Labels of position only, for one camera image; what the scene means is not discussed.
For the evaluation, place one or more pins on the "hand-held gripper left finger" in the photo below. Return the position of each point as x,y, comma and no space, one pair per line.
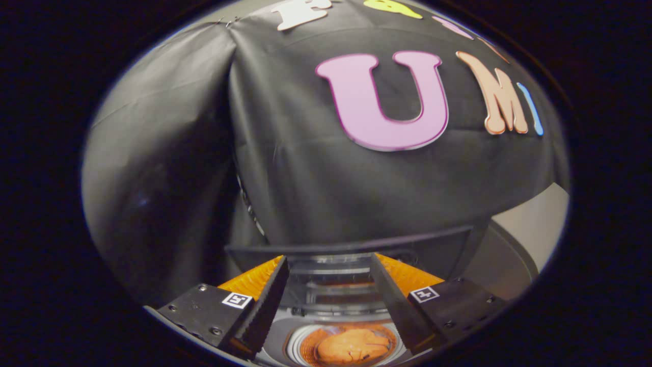
265,306

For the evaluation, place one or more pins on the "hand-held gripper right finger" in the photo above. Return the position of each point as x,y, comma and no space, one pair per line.
395,300

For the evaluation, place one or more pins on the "yellow orange garment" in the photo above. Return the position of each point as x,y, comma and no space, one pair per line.
351,347

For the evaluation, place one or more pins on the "black backdrop cloth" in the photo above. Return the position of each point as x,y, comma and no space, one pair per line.
316,183

